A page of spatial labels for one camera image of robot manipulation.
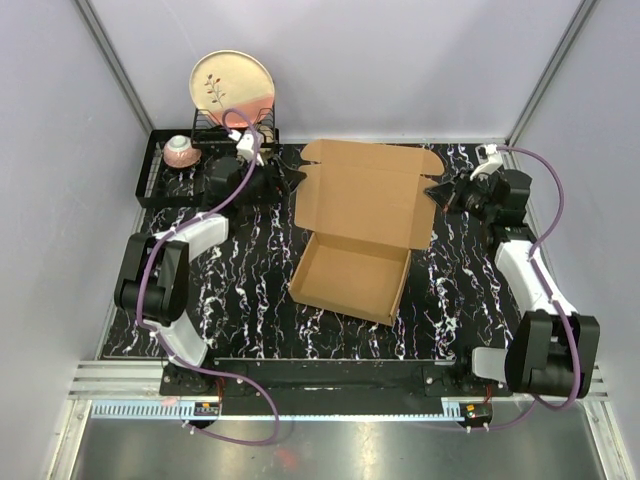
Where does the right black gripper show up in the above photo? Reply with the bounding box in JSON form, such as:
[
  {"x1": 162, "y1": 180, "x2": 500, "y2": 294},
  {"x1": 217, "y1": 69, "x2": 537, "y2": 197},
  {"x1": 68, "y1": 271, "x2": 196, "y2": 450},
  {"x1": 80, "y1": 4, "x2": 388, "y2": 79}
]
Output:
[{"x1": 424, "y1": 168, "x2": 498, "y2": 223}]

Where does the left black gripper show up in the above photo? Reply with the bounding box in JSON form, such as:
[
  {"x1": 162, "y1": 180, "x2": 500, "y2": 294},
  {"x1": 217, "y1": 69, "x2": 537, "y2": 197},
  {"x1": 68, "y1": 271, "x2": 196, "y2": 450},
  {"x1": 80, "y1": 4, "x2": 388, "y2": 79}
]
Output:
[{"x1": 234, "y1": 153, "x2": 306, "y2": 208}]

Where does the brown cardboard box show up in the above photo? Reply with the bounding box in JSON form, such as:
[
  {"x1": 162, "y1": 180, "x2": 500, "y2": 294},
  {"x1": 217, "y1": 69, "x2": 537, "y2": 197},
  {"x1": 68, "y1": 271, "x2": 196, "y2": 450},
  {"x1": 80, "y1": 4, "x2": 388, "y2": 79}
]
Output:
[{"x1": 289, "y1": 139, "x2": 444, "y2": 326}]

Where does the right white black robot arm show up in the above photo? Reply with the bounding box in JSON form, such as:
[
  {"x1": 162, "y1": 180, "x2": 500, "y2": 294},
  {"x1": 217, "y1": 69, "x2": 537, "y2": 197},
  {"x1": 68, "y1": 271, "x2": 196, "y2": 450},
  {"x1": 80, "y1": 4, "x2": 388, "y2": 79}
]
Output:
[{"x1": 425, "y1": 169, "x2": 600, "y2": 401}]

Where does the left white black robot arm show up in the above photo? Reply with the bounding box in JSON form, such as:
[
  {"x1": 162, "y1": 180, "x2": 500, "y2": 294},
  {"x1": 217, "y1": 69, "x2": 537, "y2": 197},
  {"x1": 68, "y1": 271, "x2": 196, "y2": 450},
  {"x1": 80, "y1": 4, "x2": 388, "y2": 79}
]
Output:
[{"x1": 114, "y1": 156, "x2": 307, "y2": 396}]

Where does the right small control box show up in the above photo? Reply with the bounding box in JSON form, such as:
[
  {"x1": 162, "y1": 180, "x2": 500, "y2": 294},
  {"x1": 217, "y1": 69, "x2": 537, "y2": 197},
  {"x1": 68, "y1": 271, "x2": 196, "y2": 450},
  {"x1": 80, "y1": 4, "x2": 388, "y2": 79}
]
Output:
[{"x1": 463, "y1": 402, "x2": 493, "y2": 424}]

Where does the small control box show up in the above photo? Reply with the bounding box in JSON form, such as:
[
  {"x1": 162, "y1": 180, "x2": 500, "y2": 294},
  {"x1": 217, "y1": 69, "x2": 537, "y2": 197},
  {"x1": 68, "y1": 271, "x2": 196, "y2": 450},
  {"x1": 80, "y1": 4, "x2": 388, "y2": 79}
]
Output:
[
  {"x1": 463, "y1": 402, "x2": 493, "y2": 424},
  {"x1": 193, "y1": 401, "x2": 220, "y2": 419}
]

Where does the left small control box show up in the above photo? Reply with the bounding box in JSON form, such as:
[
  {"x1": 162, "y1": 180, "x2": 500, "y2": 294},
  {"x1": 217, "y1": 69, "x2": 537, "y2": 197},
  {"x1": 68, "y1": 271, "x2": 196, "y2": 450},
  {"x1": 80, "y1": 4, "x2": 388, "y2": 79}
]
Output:
[{"x1": 193, "y1": 401, "x2": 220, "y2": 419}]

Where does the beige ceramic cup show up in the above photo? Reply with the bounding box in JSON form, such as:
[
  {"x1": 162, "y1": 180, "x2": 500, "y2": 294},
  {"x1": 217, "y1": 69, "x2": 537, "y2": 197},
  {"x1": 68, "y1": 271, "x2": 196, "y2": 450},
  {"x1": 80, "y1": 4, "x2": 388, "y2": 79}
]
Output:
[{"x1": 257, "y1": 125, "x2": 278, "y2": 158}]

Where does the black marble pattern mat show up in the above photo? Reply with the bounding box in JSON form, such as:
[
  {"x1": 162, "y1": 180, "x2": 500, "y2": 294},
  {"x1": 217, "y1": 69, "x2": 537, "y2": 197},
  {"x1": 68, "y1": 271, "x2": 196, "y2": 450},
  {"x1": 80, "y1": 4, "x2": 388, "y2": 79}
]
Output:
[{"x1": 102, "y1": 142, "x2": 581, "y2": 361}]

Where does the pink white ceramic cup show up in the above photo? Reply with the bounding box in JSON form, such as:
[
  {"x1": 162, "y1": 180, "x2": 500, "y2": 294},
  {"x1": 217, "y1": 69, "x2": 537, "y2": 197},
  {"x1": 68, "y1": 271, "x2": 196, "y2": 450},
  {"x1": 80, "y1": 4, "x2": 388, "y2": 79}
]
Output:
[{"x1": 163, "y1": 135, "x2": 202, "y2": 169}]

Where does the cream pink floral plate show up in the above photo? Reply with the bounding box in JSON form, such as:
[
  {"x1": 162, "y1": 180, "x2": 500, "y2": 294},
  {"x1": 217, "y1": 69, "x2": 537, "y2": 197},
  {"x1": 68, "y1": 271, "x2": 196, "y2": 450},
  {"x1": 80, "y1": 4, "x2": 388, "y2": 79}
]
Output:
[{"x1": 189, "y1": 50, "x2": 275, "y2": 124}]

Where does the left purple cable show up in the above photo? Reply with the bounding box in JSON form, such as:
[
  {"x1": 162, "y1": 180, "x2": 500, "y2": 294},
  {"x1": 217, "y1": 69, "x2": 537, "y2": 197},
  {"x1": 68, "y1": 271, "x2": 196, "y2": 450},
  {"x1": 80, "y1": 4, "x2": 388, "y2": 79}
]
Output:
[{"x1": 136, "y1": 108, "x2": 281, "y2": 446}]

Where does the purple cable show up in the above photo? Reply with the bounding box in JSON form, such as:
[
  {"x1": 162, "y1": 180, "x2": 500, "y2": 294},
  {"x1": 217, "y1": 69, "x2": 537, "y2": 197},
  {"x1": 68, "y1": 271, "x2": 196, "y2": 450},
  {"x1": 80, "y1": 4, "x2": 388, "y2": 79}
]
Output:
[
  {"x1": 414, "y1": 144, "x2": 581, "y2": 432},
  {"x1": 136, "y1": 108, "x2": 281, "y2": 446}
]

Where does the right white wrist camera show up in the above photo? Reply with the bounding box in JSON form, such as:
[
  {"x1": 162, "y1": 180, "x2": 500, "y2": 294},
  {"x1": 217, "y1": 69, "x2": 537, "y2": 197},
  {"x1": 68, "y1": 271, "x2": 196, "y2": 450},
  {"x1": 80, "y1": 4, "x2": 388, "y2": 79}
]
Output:
[{"x1": 470, "y1": 144, "x2": 504, "y2": 181}]

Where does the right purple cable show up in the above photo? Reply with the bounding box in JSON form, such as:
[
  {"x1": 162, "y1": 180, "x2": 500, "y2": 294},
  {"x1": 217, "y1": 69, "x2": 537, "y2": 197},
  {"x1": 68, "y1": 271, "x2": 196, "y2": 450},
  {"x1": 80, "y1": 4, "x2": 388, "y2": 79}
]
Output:
[{"x1": 414, "y1": 144, "x2": 581, "y2": 432}]

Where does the black wire dish rack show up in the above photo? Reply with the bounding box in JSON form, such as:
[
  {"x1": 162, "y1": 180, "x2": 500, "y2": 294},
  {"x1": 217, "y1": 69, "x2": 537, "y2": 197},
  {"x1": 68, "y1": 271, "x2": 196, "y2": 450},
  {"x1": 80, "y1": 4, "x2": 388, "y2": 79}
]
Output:
[{"x1": 135, "y1": 108, "x2": 279, "y2": 210}]

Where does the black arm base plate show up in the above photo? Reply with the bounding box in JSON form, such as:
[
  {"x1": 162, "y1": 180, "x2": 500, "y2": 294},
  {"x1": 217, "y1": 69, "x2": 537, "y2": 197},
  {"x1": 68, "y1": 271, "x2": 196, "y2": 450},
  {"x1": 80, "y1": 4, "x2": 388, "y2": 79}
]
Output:
[{"x1": 158, "y1": 356, "x2": 511, "y2": 401}]

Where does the slotted aluminium rail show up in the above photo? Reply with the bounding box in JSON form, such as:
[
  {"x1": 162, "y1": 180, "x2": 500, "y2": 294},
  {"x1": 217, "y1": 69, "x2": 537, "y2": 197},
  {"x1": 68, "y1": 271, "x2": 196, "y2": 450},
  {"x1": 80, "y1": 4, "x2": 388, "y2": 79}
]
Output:
[{"x1": 91, "y1": 400, "x2": 463, "y2": 422}]

